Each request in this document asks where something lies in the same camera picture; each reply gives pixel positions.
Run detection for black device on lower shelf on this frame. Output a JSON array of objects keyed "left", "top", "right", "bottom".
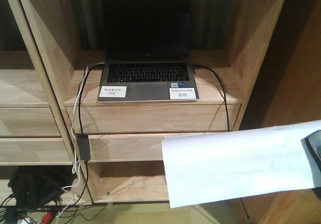
[{"left": 8, "top": 166, "right": 76, "bottom": 210}]

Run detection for white label sticker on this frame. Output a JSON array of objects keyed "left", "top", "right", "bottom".
[
  {"left": 170, "top": 88, "right": 197, "bottom": 100},
  {"left": 99, "top": 86, "right": 127, "bottom": 98}
]

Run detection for wooden shelf unit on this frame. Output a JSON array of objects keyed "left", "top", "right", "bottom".
[{"left": 1, "top": 0, "right": 284, "bottom": 204}]

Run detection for black cable of laptop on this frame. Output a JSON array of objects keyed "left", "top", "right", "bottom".
[
  {"left": 78, "top": 62, "right": 104, "bottom": 136},
  {"left": 192, "top": 64, "right": 231, "bottom": 132}
]

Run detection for white cable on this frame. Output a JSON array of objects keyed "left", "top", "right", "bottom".
[{"left": 54, "top": 62, "right": 104, "bottom": 221}]

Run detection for left white label sticker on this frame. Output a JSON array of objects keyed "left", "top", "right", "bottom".
[{"left": 99, "top": 86, "right": 127, "bottom": 98}]

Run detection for black cable left of laptop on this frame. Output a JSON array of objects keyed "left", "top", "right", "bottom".
[{"left": 78, "top": 62, "right": 104, "bottom": 136}]

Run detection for right white label sticker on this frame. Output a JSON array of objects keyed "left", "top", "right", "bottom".
[{"left": 170, "top": 88, "right": 197, "bottom": 100}]

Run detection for grey open laptop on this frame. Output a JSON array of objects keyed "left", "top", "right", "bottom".
[{"left": 98, "top": 0, "right": 199, "bottom": 102}]

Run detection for black cable right of laptop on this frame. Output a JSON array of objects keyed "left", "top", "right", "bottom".
[{"left": 192, "top": 64, "right": 231, "bottom": 132}]

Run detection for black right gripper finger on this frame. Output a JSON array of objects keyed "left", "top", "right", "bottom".
[{"left": 301, "top": 130, "right": 320, "bottom": 198}]

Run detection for white paper sheet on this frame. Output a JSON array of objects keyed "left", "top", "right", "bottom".
[{"left": 162, "top": 121, "right": 320, "bottom": 208}]

